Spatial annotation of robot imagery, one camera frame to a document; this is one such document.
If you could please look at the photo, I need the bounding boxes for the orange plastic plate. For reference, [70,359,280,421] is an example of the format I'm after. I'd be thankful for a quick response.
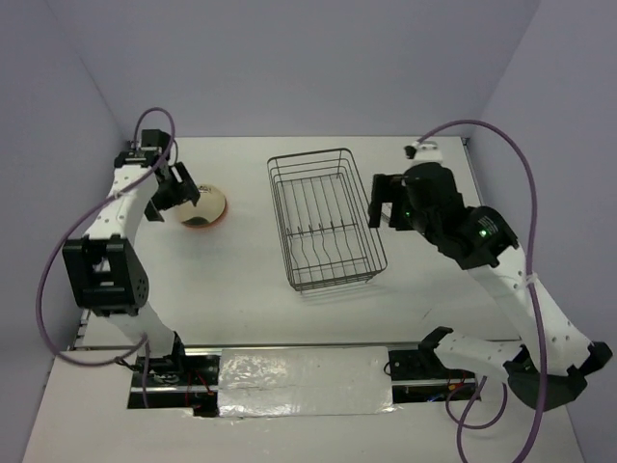
[178,192,228,232]

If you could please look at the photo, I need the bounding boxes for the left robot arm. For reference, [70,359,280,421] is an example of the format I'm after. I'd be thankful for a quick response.
[62,129,200,385]

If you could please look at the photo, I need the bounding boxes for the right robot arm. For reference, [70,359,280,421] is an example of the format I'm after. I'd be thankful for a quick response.
[368,162,612,411]

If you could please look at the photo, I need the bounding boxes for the silver foil covered panel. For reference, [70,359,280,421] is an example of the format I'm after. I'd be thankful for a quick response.
[217,346,394,418]

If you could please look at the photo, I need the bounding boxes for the grey wire dish rack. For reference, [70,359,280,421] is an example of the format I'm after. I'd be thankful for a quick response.
[266,148,388,292]

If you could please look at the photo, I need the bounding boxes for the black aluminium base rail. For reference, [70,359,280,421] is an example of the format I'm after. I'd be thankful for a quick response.
[127,345,476,419]

